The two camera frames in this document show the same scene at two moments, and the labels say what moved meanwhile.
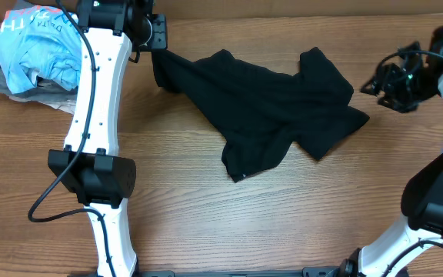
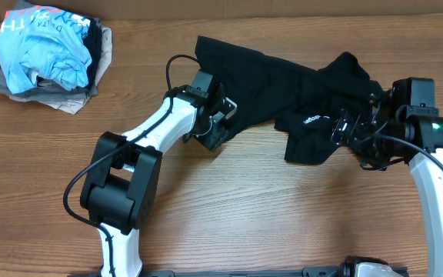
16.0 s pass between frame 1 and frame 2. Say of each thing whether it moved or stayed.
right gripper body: moved
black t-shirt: moved
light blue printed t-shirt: stayed
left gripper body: moved
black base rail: stayed
